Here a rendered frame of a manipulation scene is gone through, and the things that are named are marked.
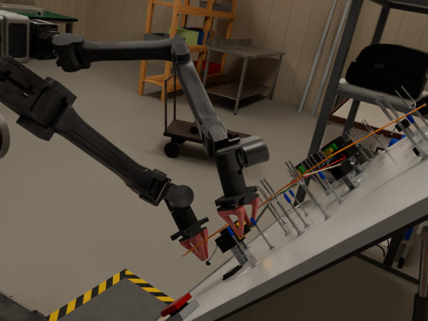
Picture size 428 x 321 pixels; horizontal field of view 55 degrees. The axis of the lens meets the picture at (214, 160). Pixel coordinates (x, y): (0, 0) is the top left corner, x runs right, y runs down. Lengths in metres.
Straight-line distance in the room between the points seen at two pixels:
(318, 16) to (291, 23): 0.53
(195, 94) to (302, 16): 7.43
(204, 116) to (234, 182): 0.20
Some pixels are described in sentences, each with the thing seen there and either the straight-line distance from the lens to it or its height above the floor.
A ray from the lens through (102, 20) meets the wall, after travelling 10.80.
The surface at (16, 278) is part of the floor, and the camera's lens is 2.71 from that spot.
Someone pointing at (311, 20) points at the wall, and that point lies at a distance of 8.46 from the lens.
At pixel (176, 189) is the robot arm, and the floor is 1.24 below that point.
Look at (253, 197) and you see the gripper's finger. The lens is 0.99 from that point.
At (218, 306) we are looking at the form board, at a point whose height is 1.22.
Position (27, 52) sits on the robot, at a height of 1.41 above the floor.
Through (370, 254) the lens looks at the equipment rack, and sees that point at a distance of 2.24.
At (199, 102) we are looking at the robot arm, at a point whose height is 1.43.
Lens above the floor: 1.69
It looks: 21 degrees down
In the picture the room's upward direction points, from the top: 11 degrees clockwise
